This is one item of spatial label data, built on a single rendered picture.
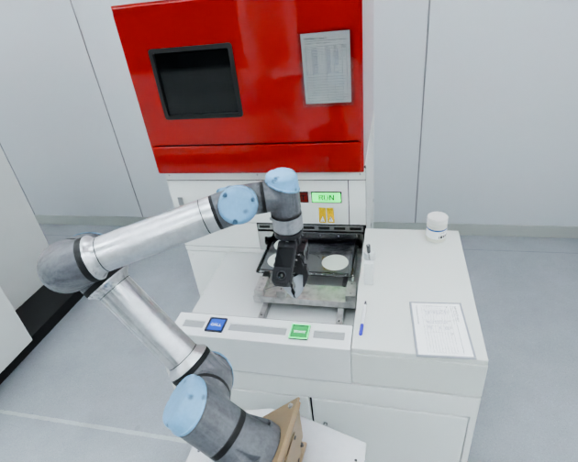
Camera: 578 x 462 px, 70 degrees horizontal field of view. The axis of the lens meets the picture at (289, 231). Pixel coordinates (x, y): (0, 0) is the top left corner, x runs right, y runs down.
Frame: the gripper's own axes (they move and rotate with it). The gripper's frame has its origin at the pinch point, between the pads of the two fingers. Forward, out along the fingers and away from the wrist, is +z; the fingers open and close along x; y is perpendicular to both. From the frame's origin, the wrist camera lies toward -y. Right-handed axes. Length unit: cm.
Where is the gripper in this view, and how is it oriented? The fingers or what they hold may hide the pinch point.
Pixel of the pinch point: (294, 295)
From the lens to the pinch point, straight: 113.0
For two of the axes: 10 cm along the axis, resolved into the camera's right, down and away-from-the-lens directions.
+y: 2.1, -5.3, 8.2
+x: -9.7, -0.3, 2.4
